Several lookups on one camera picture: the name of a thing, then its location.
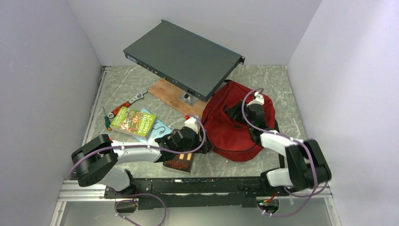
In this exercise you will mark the aluminium frame rail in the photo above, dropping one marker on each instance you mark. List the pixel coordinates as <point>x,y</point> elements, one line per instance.
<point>70,191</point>

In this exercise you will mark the wooden base board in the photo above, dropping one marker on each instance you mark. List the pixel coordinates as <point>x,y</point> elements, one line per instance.
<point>169,93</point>

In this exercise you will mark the red handled adjustable wrench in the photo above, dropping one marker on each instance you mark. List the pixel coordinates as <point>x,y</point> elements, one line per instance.
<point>127,103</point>

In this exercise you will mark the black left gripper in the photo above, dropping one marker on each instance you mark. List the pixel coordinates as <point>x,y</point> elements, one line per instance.
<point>198,142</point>

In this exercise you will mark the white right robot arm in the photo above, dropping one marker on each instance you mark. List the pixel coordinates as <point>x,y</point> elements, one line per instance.
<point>306,165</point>

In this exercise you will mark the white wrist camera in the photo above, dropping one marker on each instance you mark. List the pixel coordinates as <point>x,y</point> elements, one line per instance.
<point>192,123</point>
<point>258,98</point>

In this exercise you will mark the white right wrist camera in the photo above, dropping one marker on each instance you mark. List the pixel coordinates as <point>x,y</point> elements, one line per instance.
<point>258,98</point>

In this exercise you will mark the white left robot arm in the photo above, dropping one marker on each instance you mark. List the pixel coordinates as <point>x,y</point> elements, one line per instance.
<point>95,162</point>

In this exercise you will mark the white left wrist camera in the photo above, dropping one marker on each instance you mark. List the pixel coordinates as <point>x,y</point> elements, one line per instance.
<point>192,123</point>

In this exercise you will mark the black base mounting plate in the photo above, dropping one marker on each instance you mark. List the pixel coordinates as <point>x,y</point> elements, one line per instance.
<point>203,192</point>

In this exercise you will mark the green handled screwdriver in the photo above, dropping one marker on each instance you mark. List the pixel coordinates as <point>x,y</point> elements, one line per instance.
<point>106,120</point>

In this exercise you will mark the green treehouse book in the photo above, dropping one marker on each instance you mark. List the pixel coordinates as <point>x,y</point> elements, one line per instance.
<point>133,122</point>

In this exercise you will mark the metal stand bracket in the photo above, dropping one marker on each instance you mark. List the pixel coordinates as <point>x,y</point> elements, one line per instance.
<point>188,98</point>

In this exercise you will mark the dark DiCamillo book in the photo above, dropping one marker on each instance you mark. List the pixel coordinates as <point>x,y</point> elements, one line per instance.
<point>182,163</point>

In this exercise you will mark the light blue notebook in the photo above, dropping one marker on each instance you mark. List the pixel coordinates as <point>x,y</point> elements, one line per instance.
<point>159,130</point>

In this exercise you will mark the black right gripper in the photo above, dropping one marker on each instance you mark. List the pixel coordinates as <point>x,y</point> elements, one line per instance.
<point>234,110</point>

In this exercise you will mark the red backpack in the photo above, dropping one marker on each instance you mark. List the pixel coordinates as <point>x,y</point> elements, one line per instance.
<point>225,128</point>

